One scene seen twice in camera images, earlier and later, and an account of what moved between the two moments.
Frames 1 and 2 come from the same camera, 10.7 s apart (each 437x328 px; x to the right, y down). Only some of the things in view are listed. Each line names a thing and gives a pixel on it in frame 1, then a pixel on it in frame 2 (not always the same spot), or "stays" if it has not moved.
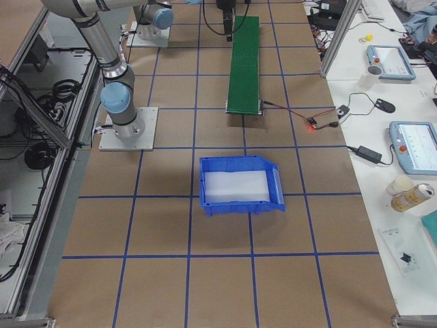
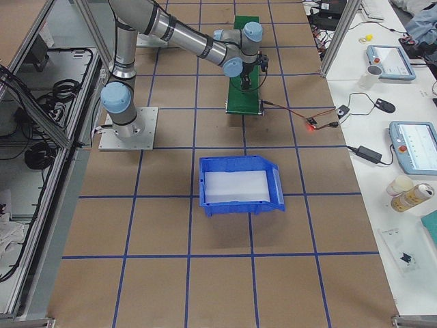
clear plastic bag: (412, 248) stays
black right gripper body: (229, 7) -> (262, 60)
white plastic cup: (369, 80) stays
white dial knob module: (342, 111) stays
